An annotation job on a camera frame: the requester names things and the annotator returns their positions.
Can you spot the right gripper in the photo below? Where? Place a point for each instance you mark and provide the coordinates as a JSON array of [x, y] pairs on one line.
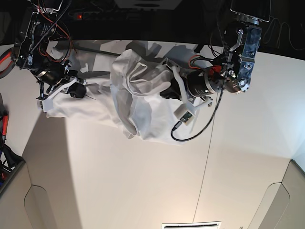
[[54, 78]]

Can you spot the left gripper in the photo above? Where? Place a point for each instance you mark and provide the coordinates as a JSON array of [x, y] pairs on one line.
[[192, 88]]

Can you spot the white t-shirt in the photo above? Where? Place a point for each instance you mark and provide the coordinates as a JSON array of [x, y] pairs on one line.
[[124, 90]]

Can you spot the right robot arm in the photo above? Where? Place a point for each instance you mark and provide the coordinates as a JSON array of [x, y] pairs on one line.
[[40, 24]]

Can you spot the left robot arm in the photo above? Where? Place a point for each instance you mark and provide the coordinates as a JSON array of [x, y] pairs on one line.
[[228, 71]]

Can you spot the red grey pliers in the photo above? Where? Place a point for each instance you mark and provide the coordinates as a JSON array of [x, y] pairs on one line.
[[6, 63]]

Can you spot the black power strip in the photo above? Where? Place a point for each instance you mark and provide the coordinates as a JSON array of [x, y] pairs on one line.
[[105, 16]]

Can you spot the white device top centre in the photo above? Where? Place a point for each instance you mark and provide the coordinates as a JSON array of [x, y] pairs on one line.
[[148, 4]]

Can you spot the black bin with tools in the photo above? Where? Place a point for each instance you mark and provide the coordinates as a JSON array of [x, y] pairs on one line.
[[10, 164]]

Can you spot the red handled tool left edge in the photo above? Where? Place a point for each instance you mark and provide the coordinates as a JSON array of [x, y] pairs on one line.
[[4, 118]]

